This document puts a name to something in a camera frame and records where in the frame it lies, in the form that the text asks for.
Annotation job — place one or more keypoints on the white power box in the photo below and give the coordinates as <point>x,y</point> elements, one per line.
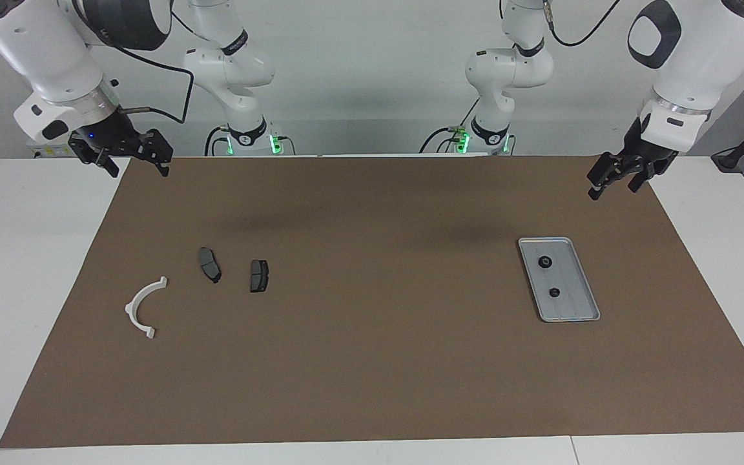
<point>52,152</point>

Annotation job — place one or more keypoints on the large black bearing gear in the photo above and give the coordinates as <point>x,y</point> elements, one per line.
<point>545,261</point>

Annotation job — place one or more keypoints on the dark grey curved brake pad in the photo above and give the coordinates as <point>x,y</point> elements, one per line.
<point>208,261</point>

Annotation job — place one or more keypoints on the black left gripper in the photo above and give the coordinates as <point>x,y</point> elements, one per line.
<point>637,155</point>

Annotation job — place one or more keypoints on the brown table mat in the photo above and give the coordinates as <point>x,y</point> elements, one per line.
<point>372,361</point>

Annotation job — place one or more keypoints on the dark grey rectangular brake pad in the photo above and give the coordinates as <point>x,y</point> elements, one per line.
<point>258,276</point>

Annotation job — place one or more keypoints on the silver metal tray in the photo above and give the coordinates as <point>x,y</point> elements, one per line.
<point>569,278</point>

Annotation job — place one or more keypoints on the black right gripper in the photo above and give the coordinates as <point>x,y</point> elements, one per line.
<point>117,139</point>

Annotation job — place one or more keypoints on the white semicircular bracket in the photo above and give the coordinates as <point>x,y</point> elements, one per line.
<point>132,309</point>

